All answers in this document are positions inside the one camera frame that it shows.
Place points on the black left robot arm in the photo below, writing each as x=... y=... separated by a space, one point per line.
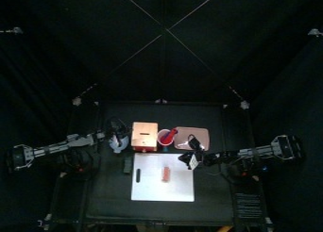
x=54 y=147

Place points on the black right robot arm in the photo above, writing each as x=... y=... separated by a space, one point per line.
x=268 y=150

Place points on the pink rectangular plate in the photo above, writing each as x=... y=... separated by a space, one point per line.
x=202 y=135

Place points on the orange salmon sushi toy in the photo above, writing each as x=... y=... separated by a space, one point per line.
x=166 y=174

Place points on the clear white plastic container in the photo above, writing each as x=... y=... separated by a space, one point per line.
x=118 y=147

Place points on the white toy spoon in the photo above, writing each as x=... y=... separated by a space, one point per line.
x=182 y=144

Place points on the wooden box with slot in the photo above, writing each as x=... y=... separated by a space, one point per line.
x=145 y=135

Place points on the red and blue toy utensil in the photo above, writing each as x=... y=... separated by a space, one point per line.
x=169 y=134

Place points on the pink plastic cup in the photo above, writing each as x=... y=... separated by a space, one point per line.
x=162 y=140

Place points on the white cutting board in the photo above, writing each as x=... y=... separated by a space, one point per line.
x=168 y=191

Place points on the white printed warning label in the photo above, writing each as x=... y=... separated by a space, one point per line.
x=248 y=207

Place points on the silver frame corner bracket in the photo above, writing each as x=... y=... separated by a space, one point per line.
x=314 y=31
x=76 y=101
x=244 y=104
x=15 y=30

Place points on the silver frame centre bracket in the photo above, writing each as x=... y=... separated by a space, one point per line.
x=161 y=101

